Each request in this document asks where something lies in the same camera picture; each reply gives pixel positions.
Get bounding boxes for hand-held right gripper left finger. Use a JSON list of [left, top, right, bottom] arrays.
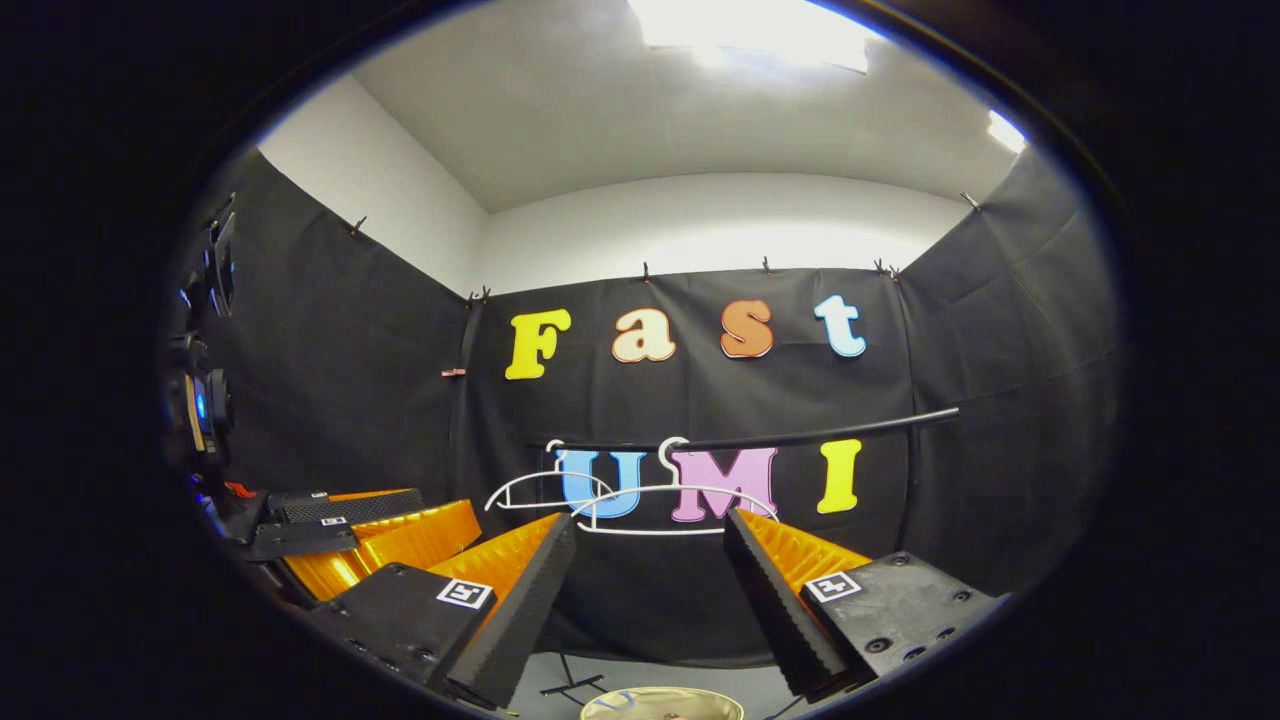
[[305, 512, 579, 713]]

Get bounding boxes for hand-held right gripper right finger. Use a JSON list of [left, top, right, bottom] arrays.
[[723, 507, 1006, 701]]

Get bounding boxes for beige laundry hamper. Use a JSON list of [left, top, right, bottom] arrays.
[[580, 686, 746, 720]]

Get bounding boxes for thin white clothes hanger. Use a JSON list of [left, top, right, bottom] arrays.
[[485, 440, 616, 513]]

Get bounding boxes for thick white clothes hanger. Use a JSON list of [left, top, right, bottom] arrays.
[[570, 437, 781, 538]]

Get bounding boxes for black clothes rack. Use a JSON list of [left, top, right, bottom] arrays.
[[528, 406, 961, 701]]

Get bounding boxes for black backdrop cloth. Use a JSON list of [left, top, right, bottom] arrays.
[[200, 145, 1121, 666]]

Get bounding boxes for row of black backdrop clips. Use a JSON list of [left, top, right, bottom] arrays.
[[348, 190, 986, 306]]

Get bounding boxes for large ceiling light panel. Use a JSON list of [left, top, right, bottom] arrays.
[[628, 0, 886, 76]]

